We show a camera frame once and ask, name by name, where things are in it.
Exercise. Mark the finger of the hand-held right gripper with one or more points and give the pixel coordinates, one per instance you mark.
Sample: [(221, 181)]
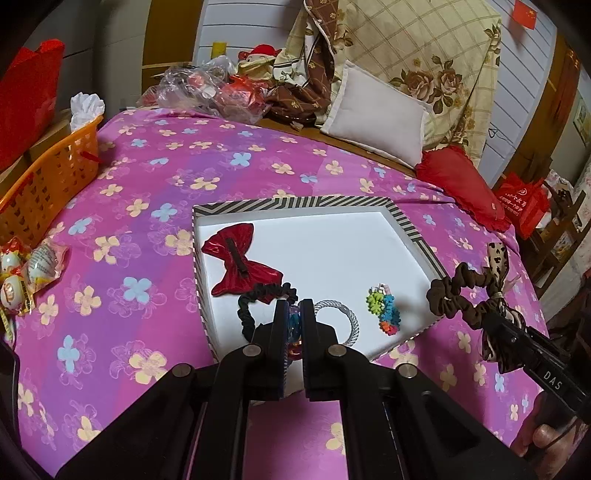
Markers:
[(517, 353), (521, 330)]

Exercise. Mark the white pillow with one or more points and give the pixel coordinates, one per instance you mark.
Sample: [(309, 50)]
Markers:
[(378, 115)]

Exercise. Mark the wooden chair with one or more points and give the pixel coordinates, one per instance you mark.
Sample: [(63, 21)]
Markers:
[(554, 230)]

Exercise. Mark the wrapped toy egg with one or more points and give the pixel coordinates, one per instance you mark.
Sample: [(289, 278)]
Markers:
[(10, 262), (42, 262), (13, 295)]

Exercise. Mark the leopard ribbon bow with bells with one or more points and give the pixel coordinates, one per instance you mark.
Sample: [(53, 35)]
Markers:
[(497, 258)]

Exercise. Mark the pink floral blanket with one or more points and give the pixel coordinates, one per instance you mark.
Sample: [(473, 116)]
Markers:
[(138, 207)]

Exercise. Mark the yellow packet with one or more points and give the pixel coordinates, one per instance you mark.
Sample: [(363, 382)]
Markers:
[(219, 49)]

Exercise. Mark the red shopping bag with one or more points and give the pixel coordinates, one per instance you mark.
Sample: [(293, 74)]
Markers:
[(524, 205)]

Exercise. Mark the orange plastic basket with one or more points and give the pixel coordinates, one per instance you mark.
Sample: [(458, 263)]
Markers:
[(51, 184)]

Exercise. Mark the small red flag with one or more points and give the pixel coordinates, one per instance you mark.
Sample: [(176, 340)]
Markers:
[(525, 14)]

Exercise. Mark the clear plastic bag pile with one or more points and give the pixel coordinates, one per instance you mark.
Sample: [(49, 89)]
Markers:
[(203, 87)]

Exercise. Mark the white crumpled tissue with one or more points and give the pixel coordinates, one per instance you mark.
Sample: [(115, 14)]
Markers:
[(87, 108)]

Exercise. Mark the red ruffled pillow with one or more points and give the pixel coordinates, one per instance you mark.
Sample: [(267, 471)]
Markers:
[(461, 184)]

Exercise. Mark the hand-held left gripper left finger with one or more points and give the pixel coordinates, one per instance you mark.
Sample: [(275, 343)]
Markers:
[(280, 332)]

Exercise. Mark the red hat plush doll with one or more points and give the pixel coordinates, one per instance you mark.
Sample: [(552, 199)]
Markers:
[(261, 51)]

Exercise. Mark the person's right hand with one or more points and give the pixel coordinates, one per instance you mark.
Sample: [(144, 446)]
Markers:
[(542, 436)]

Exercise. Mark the red bow hair clip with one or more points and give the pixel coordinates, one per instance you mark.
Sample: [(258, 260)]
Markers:
[(235, 258)]

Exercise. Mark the colourful flower hair clip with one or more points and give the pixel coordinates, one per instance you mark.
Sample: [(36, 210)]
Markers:
[(385, 309)]

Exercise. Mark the brown patterned quilt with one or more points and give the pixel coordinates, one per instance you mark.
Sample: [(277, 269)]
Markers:
[(318, 60)]

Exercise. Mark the brown cardboard box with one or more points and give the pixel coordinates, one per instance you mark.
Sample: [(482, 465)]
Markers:
[(46, 141)]

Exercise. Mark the striped shallow box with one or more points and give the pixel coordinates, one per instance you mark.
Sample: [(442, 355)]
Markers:
[(323, 244)]

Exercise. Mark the cream floral quilt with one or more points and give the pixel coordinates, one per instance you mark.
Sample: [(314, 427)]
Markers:
[(415, 46)]

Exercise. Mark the framed picture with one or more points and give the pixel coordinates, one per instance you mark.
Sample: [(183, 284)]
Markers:
[(582, 120)]

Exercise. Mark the brown scrunchie with leopard bow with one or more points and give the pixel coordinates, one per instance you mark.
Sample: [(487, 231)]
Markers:
[(443, 300)]

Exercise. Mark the red gift bag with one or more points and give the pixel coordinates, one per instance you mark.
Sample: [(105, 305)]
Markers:
[(27, 101)]

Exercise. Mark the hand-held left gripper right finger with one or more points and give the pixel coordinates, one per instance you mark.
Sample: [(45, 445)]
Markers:
[(310, 332)]

